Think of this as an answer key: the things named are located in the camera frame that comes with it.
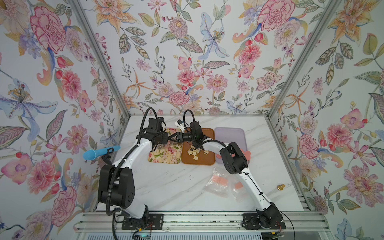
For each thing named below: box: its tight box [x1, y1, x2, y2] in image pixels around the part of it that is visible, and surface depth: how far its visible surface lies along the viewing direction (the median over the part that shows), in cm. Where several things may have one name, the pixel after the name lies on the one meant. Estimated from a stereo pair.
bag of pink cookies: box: [233, 181, 247, 203], surface depth 84 cm
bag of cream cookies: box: [204, 167, 233, 198], surface depth 86 cm
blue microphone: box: [83, 145, 121, 161], surface depth 70 cm
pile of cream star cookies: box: [187, 145, 209, 161], surface depth 100 cm
